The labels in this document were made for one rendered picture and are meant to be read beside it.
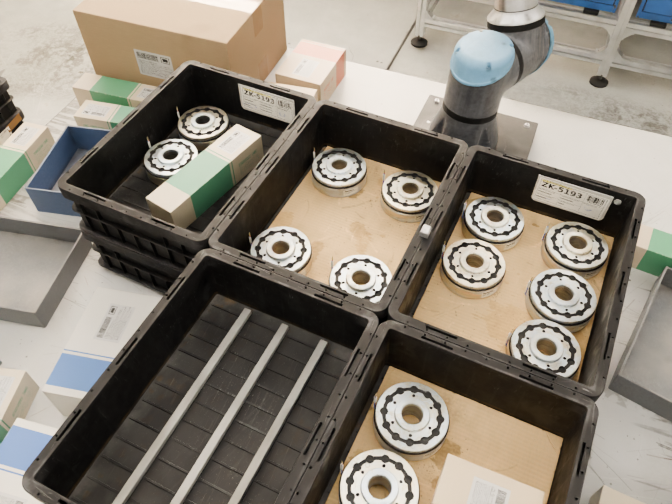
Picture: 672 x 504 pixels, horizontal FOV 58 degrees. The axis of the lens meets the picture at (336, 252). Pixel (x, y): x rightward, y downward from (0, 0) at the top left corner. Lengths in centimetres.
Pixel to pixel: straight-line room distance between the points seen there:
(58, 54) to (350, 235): 239
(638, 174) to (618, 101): 146
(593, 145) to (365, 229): 67
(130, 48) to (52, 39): 182
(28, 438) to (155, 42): 91
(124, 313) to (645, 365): 90
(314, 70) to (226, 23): 23
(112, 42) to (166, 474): 106
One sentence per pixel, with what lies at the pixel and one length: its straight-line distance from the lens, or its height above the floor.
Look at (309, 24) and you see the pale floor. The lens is 321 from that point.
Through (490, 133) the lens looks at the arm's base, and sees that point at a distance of 135.
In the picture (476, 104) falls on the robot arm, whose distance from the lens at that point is 128.
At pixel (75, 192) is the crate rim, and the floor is 93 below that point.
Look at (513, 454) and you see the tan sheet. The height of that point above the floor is 83.
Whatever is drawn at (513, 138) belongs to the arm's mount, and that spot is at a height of 74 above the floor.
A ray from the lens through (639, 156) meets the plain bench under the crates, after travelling 156.
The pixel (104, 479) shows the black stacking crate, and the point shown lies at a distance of 92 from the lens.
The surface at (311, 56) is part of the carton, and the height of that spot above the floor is 77.
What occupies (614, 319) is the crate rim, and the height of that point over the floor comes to 93.
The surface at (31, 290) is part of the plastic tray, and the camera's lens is 130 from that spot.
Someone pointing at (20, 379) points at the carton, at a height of 76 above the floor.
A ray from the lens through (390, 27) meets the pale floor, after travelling 319.
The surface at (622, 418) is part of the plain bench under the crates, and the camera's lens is 114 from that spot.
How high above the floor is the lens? 165
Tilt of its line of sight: 52 degrees down
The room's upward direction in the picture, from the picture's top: 1 degrees counter-clockwise
